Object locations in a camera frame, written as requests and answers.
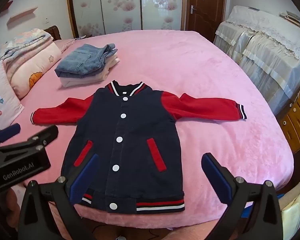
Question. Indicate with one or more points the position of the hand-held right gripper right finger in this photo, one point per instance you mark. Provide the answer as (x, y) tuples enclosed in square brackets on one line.
[(216, 180)]

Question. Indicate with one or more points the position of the floral folded quilt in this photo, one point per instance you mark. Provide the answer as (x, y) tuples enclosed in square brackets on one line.
[(27, 42)]

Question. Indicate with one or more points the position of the floral sliding door wardrobe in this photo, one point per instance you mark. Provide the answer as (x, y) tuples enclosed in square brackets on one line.
[(120, 5)]

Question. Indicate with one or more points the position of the pink folded quilt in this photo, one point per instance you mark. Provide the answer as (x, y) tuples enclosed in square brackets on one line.
[(37, 67)]

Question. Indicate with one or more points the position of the brown wooden door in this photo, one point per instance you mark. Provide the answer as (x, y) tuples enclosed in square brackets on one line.
[(207, 7)]

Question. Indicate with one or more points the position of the folded blue jeans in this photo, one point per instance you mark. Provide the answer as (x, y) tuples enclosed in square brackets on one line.
[(85, 60)]

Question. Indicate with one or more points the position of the wooden headboard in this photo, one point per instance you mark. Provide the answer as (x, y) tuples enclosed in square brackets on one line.
[(53, 32)]

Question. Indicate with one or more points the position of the stack of books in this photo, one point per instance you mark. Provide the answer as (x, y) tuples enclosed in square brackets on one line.
[(291, 18)]

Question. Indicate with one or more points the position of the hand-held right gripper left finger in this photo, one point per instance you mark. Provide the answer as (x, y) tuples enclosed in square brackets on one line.
[(84, 178)]

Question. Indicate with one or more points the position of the wooden drawer cabinet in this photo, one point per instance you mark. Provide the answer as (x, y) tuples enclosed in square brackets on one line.
[(296, 120)]

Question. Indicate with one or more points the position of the pink cartoon print pillow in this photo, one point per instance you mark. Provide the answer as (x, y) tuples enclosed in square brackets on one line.
[(2, 97)]

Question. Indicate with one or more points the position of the pink wall shelf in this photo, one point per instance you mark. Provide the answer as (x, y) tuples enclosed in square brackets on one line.
[(21, 16)]

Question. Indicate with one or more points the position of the white plastic bag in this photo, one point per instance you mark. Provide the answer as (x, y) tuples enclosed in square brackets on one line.
[(295, 210)]

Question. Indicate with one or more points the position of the pink plush bed blanket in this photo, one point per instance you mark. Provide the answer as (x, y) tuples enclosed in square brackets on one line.
[(190, 62)]

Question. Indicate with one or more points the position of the navy and red varsity jacket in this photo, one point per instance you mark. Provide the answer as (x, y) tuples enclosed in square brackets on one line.
[(130, 130)]

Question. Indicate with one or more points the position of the person's left hand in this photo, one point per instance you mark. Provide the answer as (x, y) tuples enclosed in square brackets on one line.
[(15, 198)]

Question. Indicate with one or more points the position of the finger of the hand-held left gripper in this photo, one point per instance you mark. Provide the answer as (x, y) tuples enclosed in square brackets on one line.
[(46, 133), (9, 131)]

